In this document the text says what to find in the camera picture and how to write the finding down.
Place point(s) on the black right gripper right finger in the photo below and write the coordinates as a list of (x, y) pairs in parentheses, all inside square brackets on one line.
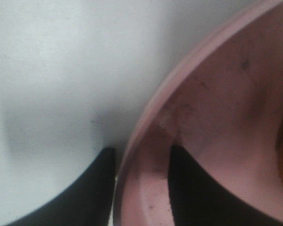
[(197, 199)]

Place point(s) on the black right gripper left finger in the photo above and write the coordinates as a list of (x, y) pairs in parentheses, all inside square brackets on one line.
[(87, 202)]

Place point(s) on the pink round plate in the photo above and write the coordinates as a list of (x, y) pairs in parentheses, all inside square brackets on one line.
[(224, 105)]

